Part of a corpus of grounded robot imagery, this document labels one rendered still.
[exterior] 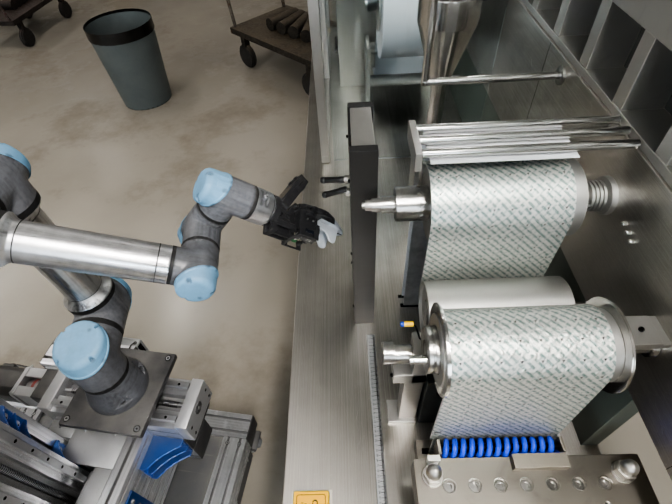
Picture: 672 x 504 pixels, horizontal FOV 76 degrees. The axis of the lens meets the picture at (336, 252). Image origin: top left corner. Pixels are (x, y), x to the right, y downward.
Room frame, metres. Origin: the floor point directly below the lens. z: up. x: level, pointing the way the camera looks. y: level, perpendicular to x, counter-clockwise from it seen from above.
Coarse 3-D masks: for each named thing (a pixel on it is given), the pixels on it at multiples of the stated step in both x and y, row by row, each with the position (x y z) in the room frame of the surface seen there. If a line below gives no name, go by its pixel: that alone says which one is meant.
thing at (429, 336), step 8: (424, 328) 0.35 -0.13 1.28; (432, 328) 0.35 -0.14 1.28; (424, 336) 0.35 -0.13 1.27; (432, 336) 0.33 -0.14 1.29; (424, 344) 0.34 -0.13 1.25; (432, 344) 0.32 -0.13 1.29; (424, 352) 0.33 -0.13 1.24; (432, 352) 0.31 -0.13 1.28; (440, 352) 0.31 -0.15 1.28; (432, 360) 0.30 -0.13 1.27; (440, 360) 0.30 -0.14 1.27; (424, 368) 0.31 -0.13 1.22; (432, 368) 0.29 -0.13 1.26; (440, 368) 0.29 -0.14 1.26
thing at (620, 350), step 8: (608, 312) 0.34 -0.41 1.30; (432, 320) 0.37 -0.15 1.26; (608, 320) 0.33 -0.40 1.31; (440, 328) 0.33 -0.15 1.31; (616, 328) 0.31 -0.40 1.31; (440, 336) 0.32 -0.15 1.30; (616, 336) 0.30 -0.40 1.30; (440, 344) 0.32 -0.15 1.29; (616, 344) 0.29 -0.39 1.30; (616, 352) 0.28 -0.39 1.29; (624, 352) 0.28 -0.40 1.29; (616, 360) 0.27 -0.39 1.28; (624, 360) 0.27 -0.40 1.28; (616, 368) 0.27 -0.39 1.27; (440, 376) 0.28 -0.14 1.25; (616, 376) 0.26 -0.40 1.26; (440, 384) 0.28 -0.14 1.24
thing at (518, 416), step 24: (456, 408) 0.27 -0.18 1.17; (480, 408) 0.26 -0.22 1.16; (504, 408) 0.26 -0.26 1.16; (528, 408) 0.26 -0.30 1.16; (552, 408) 0.26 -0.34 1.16; (576, 408) 0.26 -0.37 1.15; (432, 432) 0.27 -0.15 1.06; (456, 432) 0.26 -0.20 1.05; (480, 432) 0.26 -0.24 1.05; (504, 432) 0.26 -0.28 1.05; (528, 432) 0.26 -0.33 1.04; (552, 432) 0.26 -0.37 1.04
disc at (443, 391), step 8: (432, 312) 0.39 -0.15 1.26; (440, 312) 0.35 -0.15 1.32; (440, 320) 0.35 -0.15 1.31; (448, 336) 0.31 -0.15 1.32; (448, 344) 0.30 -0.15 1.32; (448, 352) 0.29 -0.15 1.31; (448, 360) 0.28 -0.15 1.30; (448, 368) 0.27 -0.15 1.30; (448, 376) 0.27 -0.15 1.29; (448, 384) 0.26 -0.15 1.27; (440, 392) 0.27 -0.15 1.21; (448, 392) 0.26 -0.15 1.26
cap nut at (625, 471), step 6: (618, 462) 0.20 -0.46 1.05; (624, 462) 0.19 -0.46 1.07; (630, 462) 0.19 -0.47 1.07; (636, 462) 0.19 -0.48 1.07; (612, 468) 0.19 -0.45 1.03; (618, 468) 0.19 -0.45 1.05; (624, 468) 0.18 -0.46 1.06; (630, 468) 0.18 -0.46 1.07; (636, 468) 0.18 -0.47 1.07; (618, 474) 0.18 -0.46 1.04; (624, 474) 0.18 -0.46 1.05; (630, 474) 0.17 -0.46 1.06; (636, 474) 0.17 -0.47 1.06; (618, 480) 0.17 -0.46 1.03; (624, 480) 0.17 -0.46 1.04; (630, 480) 0.17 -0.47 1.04
